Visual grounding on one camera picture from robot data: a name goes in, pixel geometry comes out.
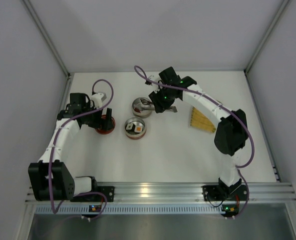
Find red round lid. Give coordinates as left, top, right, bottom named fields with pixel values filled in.
left=95, top=114, right=116, bottom=135

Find metal serving tongs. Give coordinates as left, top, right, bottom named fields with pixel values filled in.
left=133, top=97, right=178, bottom=113

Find red food piece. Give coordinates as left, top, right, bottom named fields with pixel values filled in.
left=133, top=107, right=141, bottom=113

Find orange topped sushi roll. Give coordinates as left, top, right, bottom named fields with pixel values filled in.
left=134, top=125, right=144, bottom=134

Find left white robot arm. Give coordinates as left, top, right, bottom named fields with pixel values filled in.
left=28, top=92, right=114, bottom=202

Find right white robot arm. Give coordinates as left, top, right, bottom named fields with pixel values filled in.
left=145, top=67, right=252, bottom=201

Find far metal round tin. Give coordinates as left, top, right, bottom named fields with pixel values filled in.
left=131, top=97, right=153, bottom=118

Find metal round tin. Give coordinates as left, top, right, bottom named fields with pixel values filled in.
left=131, top=97, right=153, bottom=118
left=124, top=116, right=146, bottom=140

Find near metal round tin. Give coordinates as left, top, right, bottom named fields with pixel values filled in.
left=124, top=116, right=146, bottom=140

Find bamboo woven tray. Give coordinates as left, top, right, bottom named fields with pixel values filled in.
left=190, top=99, right=222, bottom=134

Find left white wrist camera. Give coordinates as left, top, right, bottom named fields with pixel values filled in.
left=90, top=92, right=107, bottom=109

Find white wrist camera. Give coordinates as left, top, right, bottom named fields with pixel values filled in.
left=145, top=74, right=161, bottom=91
left=90, top=92, right=107, bottom=109

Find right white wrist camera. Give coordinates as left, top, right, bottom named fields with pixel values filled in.
left=145, top=74, right=161, bottom=91

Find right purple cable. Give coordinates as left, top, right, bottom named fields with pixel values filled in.
left=133, top=65, right=256, bottom=219

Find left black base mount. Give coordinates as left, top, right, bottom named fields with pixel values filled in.
left=71, top=186, right=115, bottom=203

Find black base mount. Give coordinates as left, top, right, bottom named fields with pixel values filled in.
left=202, top=184, right=248, bottom=203
left=71, top=186, right=115, bottom=203

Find aluminium mounting rail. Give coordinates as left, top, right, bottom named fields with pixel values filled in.
left=25, top=182, right=296, bottom=204

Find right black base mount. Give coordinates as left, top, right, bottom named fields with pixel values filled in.
left=202, top=184, right=248, bottom=203

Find slotted cable duct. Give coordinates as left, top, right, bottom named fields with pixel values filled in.
left=35, top=204, right=238, bottom=215

